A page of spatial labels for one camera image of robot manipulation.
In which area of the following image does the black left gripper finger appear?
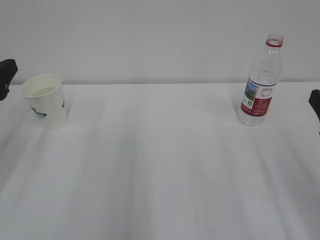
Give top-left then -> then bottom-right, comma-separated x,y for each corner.
0,59 -> 18,101

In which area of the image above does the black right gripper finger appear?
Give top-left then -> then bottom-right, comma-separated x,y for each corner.
309,89 -> 320,121

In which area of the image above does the white embossed paper cup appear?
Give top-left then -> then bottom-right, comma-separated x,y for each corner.
21,74 -> 67,129

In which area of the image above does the clear Nongfu Spring water bottle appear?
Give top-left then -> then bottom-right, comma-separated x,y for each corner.
237,34 -> 284,127

